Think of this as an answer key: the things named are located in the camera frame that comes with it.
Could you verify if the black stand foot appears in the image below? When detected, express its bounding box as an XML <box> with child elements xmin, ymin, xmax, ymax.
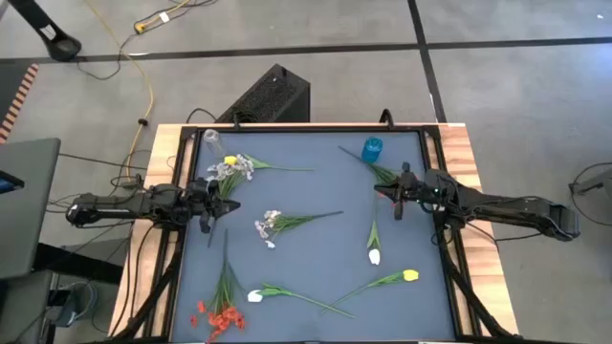
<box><xmin>8</xmin><ymin>0</ymin><xmax>82</xmax><ymax>63</ymax></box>

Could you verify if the blue vase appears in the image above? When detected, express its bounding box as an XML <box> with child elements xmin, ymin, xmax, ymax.
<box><xmin>361</xmin><ymin>136</ymin><xmax>384</xmax><ymax>164</ymax></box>

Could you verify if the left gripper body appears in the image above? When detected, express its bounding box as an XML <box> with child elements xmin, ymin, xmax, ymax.
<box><xmin>188</xmin><ymin>177</ymin><xmax>221</xmax><ymax>235</ymax></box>

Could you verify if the blue-grey table mat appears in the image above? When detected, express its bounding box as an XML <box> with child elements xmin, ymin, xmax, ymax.
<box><xmin>170</xmin><ymin>129</ymin><xmax>458</xmax><ymax>343</ymax></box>

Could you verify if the yellow artificial tulip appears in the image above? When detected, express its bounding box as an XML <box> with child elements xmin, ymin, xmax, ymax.
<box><xmin>320</xmin><ymin>269</ymin><xmax>421</xmax><ymax>315</ymax></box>
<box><xmin>223</xmin><ymin>153</ymin><xmax>315</xmax><ymax>173</ymax></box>

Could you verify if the clear glass vase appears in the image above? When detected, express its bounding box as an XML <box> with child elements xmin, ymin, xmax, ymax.
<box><xmin>203</xmin><ymin>128</ymin><xmax>226</xmax><ymax>159</ymax></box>

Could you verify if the black floor beam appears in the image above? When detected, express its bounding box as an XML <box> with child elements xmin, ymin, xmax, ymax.
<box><xmin>33</xmin><ymin>242</ymin><xmax>124</xmax><ymax>286</ymax></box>

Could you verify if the grey desk top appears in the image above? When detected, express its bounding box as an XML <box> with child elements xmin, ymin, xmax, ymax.
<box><xmin>0</xmin><ymin>137</ymin><xmax>62</xmax><ymax>281</ymax></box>

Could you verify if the long yellow floor cable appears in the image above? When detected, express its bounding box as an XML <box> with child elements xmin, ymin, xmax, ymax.
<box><xmin>83</xmin><ymin>0</ymin><xmax>155</xmax><ymax>181</ymax></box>

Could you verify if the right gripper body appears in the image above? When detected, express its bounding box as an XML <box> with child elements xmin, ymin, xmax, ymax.
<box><xmin>394</xmin><ymin>161</ymin><xmax>434</xmax><ymax>222</ymax></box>

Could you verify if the black perforated box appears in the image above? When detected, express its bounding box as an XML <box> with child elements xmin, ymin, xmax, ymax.
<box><xmin>214</xmin><ymin>63</ymin><xmax>311</xmax><ymax>124</ymax></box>

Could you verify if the grey chair seat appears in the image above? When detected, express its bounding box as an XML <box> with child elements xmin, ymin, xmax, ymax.
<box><xmin>0</xmin><ymin>269</ymin><xmax>55</xmax><ymax>344</ymax></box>

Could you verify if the black aluminium table frame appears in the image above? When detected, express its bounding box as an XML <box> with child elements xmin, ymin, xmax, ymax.
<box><xmin>107</xmin><ymin>122</ymin><xmax>520</xmax><ymax>344</ymax></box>

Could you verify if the dark tablet device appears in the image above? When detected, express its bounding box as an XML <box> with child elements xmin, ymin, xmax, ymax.
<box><xmin>0</xmin><ymin>169</ymin><xmax>26</xmax><ymax>195</ymax></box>

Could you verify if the white artificial tulip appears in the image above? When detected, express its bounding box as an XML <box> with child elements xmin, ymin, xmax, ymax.
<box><xmin>247</xmin><ymin>283</ymin><xmax>356</xmax><ymax>320</ymax></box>
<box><xmin>366</xmin><ymin>190</ymin><xmax>383</xmax><ymax>267</ymax></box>

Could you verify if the red blossom spray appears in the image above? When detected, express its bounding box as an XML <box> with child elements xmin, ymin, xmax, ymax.
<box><xmin>189</xmin><ymin>227</ymin><xmax>248</xmax><ymax>344</ymax></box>
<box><xmin>338</xmin><ymin>145</ymin><xmax>401</xmax><ymax>206</ymax></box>

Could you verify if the yellow plug cable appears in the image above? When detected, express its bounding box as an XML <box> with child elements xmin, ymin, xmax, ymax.
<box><xmin>133</xmin><ymin>0</ymin><xmax>192</xmax><ymax>35</ymax></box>

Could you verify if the black looped floor cable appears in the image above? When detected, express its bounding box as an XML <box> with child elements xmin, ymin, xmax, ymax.
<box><xmin>567</xmin><ymin>161</ymin><xmax>612</xmax><ymax>229</ymax></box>

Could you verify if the black mat with striped edge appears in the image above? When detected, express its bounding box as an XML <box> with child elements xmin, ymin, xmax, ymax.
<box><xmin>0</xmin><ymin>63</ymin><xmax>39</xmax><ymax>144</ymax></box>

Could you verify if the blue floor device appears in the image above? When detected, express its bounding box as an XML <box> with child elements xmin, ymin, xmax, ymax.
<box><xmin>55</xmin><ymin>281</ymin><xmax>98</xmax><ymax>329</ymax></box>

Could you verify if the white blossom spray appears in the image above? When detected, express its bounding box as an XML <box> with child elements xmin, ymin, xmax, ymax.
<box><xmin>206</xmin><ymin>153</ymin><xmax>255</xmax><ymax>248</ymax></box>
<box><xmin>254</xmin><ymin>208</ymin><xmax>344</xmax><ymax>250</ymax></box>

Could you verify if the grey stand foot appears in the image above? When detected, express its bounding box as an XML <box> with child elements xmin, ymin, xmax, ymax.
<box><xmin>568</xmin><ymin>167</ymin><xmax>612</xmax><ymax>197</ymax></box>

